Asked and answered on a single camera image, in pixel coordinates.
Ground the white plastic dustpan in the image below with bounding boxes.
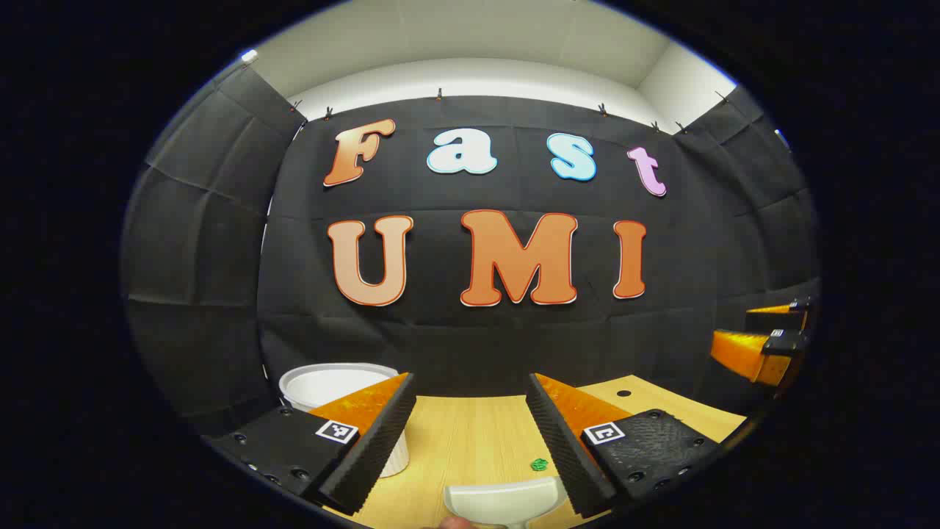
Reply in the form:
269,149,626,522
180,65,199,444
444,476,568,529

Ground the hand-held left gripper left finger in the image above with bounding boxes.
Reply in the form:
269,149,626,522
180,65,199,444
204,372,418,517

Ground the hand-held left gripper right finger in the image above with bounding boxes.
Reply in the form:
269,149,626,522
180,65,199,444
525,373,726,519

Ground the wooden desktop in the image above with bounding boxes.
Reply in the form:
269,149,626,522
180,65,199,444
323,375,748,529

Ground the white ribbed garbage bin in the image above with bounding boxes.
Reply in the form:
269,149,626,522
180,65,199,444
278,363,410,479

